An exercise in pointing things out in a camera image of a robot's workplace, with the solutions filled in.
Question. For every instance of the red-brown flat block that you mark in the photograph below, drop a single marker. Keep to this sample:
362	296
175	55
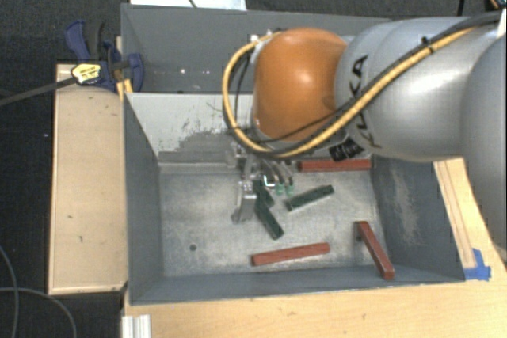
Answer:
336	165
291	254
376	251

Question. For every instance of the dark green flat block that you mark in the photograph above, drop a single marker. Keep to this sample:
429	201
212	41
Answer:
311	197
271	221

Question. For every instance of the black cylinder on white bracket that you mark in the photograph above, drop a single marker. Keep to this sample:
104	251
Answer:
345	151

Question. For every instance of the grey metal bin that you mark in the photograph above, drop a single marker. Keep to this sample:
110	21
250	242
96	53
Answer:
206	217

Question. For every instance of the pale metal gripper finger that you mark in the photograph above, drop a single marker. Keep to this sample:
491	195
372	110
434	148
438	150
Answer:
246	206

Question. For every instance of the pale wood flat board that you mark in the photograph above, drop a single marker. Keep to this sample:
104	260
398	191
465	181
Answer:
89	190

